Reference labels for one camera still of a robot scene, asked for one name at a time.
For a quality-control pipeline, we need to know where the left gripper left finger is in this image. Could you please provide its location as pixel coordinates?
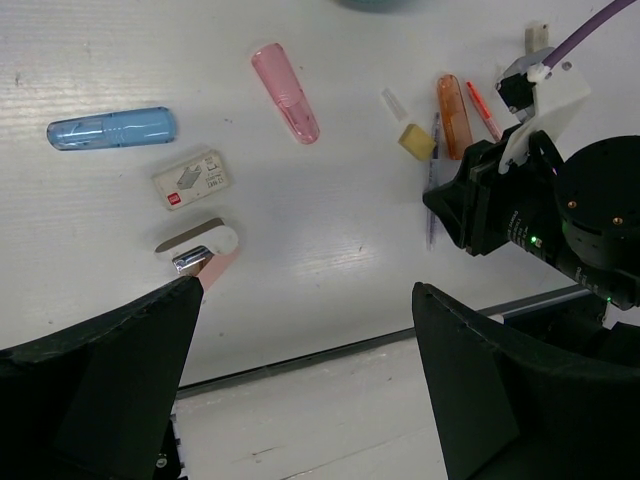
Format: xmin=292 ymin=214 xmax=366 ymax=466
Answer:
xmin=1 ymin=277 xmax=204 ymax=479

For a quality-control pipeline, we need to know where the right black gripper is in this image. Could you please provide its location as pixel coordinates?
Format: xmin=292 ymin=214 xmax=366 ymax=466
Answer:
xmin=423 ymin=129 xmax=565 ymax=258

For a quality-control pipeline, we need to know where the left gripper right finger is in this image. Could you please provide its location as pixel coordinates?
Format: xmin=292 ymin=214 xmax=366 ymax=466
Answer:
xmin=412 ymin=283 xmax=639 ymax=479

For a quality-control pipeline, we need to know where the purple thin pen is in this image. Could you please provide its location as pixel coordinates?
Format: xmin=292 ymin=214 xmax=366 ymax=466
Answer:
xmin=424 ymin=112 xmax=442 ymax=252

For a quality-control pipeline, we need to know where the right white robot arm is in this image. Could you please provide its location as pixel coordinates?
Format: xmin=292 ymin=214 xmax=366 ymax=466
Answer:
xmin=423 ymin=131 xmax=639 ymax=311

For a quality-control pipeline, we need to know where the orange red thin pen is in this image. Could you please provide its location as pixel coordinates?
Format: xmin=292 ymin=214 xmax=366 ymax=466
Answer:
xmin=465 ymin=81 xmax=503 ymax=142

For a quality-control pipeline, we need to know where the yellow eraser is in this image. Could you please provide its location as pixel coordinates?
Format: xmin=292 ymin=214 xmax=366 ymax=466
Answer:
xmin=398 ymin=123 xmax=436 ymax=161

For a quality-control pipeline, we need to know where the small clear pen cap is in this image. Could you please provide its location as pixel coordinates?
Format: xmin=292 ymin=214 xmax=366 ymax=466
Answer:
xmin=381 ymin=88 xmax=407 ymax=122

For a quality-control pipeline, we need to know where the teal round divided organizer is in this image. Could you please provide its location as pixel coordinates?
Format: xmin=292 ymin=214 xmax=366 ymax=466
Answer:
xmin=336 ymin=0 xmax=429 ymax=13

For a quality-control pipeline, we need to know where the pink translucent case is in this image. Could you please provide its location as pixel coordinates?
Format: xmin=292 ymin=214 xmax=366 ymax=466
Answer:
xmin=251 ymin=43 xmax=320 ymax=145

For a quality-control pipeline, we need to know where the blue translucent stapler case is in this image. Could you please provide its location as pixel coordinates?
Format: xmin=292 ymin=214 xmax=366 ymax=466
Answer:
xmin=46 ymin=107 xmax=177 ymax=151

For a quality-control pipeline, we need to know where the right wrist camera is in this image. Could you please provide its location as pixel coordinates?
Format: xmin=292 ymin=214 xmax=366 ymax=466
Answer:
xmin=496 ymin=47 xmax=591 ymax=175

